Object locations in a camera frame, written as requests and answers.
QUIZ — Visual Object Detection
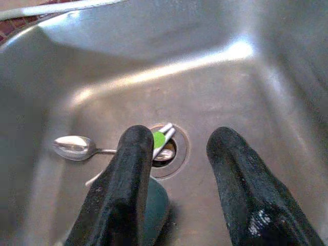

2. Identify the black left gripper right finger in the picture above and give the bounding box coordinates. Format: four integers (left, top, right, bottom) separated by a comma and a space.
206, 126, 326, 246

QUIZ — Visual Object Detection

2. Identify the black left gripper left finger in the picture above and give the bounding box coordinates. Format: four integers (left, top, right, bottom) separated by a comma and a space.
64, 125, 155, 246

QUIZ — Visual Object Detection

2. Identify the dark teal mug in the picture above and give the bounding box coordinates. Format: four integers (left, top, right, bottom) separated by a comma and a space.
143, 176, 172, 246

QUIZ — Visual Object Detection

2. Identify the metal spoon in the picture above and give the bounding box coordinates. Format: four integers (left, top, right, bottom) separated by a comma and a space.
52, 135, 119, 162

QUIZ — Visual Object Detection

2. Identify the white utensil with green spot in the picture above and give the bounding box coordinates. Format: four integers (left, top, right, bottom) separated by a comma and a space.
85, 122, 176, 187

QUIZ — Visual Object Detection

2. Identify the metal sink drain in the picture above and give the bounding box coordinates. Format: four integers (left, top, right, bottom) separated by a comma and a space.
149, 122, 191, 180

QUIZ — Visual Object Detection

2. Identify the stainless steel sink basin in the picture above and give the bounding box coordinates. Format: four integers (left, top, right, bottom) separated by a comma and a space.
0, 0, 328, 246

